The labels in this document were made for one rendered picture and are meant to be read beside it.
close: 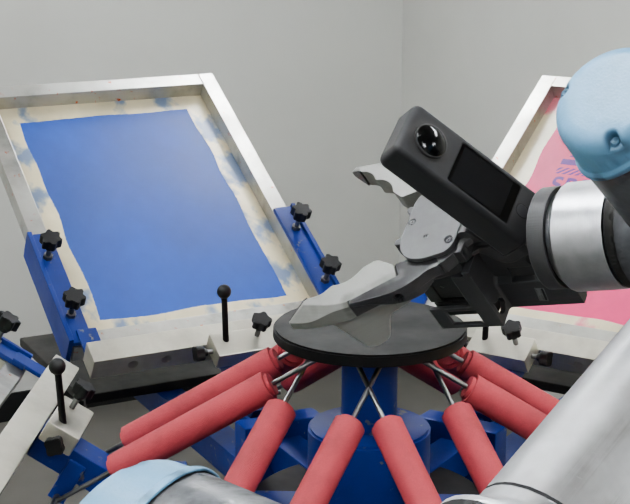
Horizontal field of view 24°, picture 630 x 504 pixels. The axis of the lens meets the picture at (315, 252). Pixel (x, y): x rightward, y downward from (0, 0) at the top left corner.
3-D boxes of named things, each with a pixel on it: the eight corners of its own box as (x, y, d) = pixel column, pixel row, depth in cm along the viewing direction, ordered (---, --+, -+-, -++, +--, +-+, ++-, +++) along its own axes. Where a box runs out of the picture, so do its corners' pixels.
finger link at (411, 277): (362, 330, 103) (470, 266, 101) (352, 316, 102) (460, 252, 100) (347, 289, 106) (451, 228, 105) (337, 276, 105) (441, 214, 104)
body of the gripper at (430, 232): (433, 332, 108) (581, 326, 101) (379, 259, 103) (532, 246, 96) (461, 253, 112) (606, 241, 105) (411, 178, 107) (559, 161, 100)
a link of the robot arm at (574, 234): (591, 239, 93) (619, 146, 97) (527, 244, 96) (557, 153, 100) (633, 311, 97) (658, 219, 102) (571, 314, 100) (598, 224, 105)
